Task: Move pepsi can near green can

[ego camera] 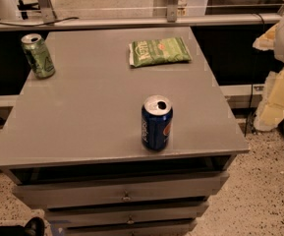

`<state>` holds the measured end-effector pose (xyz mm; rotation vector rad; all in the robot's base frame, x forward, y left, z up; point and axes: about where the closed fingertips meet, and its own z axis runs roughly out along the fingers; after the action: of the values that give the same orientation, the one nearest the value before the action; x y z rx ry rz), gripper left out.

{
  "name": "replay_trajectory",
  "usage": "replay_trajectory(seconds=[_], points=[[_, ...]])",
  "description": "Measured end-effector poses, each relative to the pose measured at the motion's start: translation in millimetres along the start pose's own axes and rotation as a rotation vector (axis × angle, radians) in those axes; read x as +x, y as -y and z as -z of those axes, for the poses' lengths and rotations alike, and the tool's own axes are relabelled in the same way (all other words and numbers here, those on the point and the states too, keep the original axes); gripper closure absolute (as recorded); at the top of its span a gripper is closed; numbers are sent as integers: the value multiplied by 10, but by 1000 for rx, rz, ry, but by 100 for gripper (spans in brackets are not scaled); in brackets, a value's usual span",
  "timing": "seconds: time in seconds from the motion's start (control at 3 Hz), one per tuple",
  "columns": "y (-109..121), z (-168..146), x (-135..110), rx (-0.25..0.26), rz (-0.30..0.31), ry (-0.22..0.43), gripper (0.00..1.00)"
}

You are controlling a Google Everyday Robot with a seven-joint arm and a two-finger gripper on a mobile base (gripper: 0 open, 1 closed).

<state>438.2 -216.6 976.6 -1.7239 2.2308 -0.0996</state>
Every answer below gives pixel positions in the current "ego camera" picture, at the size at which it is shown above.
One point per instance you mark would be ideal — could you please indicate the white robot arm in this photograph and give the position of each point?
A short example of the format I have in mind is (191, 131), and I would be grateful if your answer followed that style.
(279, 41)

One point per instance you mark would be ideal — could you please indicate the black object bottom left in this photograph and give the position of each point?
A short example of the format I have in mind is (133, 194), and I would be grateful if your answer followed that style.
(35, 227)

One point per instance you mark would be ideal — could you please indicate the bottom grey drawer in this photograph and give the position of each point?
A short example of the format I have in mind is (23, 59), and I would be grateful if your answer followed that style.
(154, 228)

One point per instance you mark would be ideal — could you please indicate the blue pepsi can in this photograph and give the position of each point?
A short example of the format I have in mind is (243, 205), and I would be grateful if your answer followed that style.
(157, 114)

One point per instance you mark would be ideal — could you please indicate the green soda can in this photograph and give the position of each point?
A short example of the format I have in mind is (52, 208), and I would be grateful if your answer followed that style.
(38, 55)

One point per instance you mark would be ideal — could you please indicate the grey drawer cabinet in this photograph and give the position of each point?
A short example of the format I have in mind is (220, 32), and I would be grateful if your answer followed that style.
(85, 122)

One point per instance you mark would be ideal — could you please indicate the green chip bag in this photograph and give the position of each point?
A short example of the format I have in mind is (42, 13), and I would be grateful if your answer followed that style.
(158, 51)

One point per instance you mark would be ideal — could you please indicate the grey drawer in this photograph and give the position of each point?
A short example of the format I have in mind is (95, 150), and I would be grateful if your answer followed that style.
(123, 190)
(96, 216)
(154, 228)

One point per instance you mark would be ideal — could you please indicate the grey metal rail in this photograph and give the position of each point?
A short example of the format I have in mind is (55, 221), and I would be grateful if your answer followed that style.
(82, 24)

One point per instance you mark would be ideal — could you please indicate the top grey drawer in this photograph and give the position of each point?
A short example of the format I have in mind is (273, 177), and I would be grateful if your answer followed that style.
(123, 190)

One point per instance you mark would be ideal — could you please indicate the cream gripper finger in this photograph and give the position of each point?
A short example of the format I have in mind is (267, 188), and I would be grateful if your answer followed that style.
(270, 111)
(266, 40)

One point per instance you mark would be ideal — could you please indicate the middle grey drawer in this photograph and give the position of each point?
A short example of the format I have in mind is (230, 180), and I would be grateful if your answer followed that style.
(96, 216)

